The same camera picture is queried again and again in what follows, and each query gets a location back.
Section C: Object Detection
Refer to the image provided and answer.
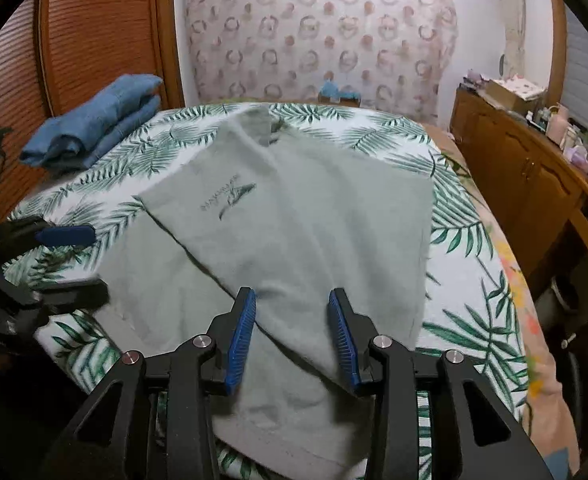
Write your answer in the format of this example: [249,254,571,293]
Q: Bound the folded blue jeans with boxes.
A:
[19,74,165,171]

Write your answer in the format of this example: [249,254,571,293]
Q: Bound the wooden louvred door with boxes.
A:
[0,0,185,226]

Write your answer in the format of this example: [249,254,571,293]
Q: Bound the purple cup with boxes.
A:
[564,145,588,173]

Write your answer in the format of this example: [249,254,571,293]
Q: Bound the grey-green pants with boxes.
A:
[94,106,435,480]

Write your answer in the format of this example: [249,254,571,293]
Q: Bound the floral cardboard box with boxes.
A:
[484,76,547,113]

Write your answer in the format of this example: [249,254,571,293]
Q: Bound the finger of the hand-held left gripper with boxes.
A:
[4,216,97,252]
[4,277,111,318]

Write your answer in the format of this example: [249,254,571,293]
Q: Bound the dark chair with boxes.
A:
[531,240,588,480]

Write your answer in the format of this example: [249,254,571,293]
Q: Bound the small blue toy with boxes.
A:
[318,79,362,107]

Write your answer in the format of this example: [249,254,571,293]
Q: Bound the wooden cabinet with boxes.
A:
[448,85,588,301]

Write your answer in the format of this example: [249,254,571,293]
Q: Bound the ring pattern curtain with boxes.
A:
[181,0,459,126]

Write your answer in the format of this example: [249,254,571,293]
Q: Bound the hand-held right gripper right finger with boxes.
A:
[328,287,557,480]

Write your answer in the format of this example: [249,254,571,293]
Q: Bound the leaf print bedsheet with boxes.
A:
[1,101,529,480]

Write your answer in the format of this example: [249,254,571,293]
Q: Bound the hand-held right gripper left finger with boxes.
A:
[41,287,257,480]

